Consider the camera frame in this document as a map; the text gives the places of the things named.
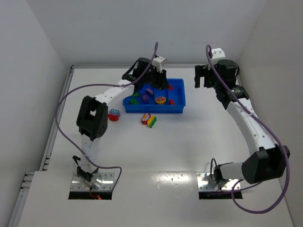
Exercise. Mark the red lego block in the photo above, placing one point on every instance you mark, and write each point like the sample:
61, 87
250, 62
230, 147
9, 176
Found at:
171, 102

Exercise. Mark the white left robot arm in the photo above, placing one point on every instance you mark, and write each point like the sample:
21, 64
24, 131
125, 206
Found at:
92, 119

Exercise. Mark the aluminium table edge rail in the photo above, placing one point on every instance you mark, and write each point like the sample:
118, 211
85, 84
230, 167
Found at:
29, 175

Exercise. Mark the blue divided plastic bin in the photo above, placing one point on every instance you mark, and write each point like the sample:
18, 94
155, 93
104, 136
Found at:
150, 100

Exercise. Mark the red lego with purple flower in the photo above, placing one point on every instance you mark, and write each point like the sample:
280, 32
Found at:
114, 115

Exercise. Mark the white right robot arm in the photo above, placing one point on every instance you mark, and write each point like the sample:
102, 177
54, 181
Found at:
267, 157

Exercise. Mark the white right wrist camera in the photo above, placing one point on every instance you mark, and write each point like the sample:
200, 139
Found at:
217, 54

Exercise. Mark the metal base plate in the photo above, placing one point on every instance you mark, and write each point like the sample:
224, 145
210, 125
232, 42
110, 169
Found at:
206, 184
100, 182

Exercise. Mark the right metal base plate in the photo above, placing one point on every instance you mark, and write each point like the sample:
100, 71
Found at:
206, 184

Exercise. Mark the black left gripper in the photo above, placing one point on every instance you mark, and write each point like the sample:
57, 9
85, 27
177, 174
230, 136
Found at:
157, 79

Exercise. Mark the green lego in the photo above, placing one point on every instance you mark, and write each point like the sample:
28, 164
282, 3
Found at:
133, 102

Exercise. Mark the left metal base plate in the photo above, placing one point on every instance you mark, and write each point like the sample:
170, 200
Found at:
100, 182

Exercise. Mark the purple arched lego piece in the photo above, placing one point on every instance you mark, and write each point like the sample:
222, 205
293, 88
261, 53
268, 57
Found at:
150, 91

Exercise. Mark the green rectangular lego brick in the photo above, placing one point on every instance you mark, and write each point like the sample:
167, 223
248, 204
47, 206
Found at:
135, 94

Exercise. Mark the purple rectangular lego brick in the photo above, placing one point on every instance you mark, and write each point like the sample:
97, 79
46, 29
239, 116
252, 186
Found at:
145, 99

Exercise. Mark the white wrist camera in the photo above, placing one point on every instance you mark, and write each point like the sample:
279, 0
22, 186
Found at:
158, 63
217, 54

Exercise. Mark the red lego with pink cloud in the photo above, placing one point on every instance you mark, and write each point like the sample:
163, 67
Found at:
145, 118

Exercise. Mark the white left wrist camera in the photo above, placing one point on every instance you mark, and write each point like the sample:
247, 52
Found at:
158, 63

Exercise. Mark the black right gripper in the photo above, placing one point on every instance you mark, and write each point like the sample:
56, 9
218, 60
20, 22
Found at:
203, 77

